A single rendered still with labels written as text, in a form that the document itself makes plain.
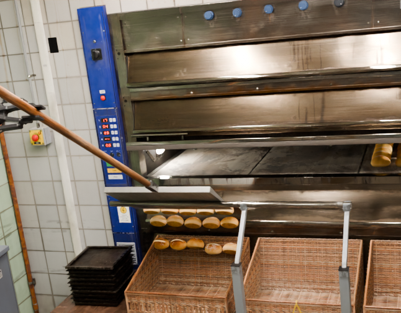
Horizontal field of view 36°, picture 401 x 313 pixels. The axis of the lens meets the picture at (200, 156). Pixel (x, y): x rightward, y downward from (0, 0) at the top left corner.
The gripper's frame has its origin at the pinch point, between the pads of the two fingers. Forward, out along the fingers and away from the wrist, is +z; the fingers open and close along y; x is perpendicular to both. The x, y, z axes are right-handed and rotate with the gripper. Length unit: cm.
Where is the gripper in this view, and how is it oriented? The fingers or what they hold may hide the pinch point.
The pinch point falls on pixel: (33, 112)
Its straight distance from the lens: 215.1
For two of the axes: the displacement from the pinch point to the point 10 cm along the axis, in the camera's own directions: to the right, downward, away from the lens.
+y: -0.9, 9.5, -2.8
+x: -3.4, -3.0, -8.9
